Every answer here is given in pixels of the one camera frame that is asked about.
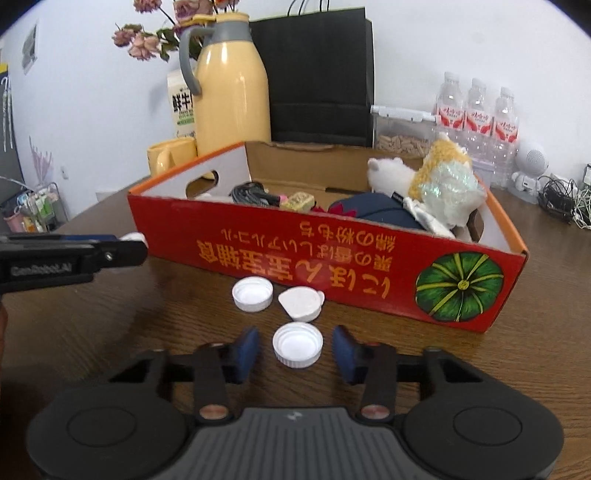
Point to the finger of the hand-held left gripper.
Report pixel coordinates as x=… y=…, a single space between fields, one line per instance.
x=120 y=254
x=87 y=238

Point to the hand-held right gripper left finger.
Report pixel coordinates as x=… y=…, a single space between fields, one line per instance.
x=247 y=350

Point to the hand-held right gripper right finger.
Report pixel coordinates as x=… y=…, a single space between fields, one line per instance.
x=344 y=353

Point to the red cardboard box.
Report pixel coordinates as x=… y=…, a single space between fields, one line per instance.
x=323 y=272

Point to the navy zip pouch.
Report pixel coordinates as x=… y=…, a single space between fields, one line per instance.
x=376 y=210

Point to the small gold block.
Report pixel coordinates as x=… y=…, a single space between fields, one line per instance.
x=299 y=202

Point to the iridescent bubble wrap bundle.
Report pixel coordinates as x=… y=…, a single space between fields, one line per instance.
x=450 y=191

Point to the white printed board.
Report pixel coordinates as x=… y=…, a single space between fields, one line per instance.
x=110 y=194

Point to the white spouted lid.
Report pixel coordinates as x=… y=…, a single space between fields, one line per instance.
x=300 y=303

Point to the yellow mug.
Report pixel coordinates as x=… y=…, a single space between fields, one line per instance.
x=173 y=154

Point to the black panel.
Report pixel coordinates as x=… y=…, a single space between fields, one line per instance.
x=7 y=129

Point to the white milk carton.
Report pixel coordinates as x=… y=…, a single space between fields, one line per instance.
x=181 y=106

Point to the yellow thermos jug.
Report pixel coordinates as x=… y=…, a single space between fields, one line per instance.
x=231 y=83

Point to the dried pink rose bouquet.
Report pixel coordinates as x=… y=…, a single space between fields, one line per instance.
x=147 y=41

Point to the clear seed container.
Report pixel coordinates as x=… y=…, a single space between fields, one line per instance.
x=401 y=134

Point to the white robot toy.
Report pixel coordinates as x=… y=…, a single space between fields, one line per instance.
x=531 y=168

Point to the black paper bag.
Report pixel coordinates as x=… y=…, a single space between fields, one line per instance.
x=318 y=78

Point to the red label water bottle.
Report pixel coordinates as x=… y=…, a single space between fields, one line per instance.
x=478 y=120
x=505 y=134
x=450 y=108

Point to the small black device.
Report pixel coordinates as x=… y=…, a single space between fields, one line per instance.
x=587 y=174

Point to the purple flower wall sticker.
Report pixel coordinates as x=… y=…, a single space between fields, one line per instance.
x=41 y=166

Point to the grey wall picture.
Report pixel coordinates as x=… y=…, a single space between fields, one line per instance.
x=29 y=48

